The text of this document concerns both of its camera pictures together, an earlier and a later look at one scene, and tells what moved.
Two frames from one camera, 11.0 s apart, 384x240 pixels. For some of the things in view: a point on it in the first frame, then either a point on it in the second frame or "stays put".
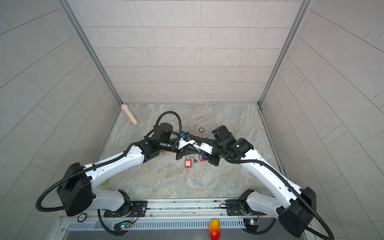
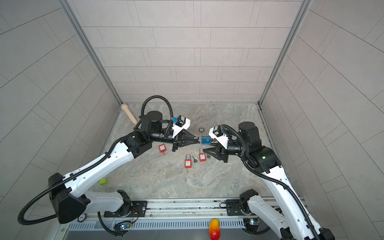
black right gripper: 211,160 → 221,152
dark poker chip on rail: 82,217 stays put
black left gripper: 180,153 → 177,142
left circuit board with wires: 122,226 stays put
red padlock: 188,163 stays put
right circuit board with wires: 251,224 stays put
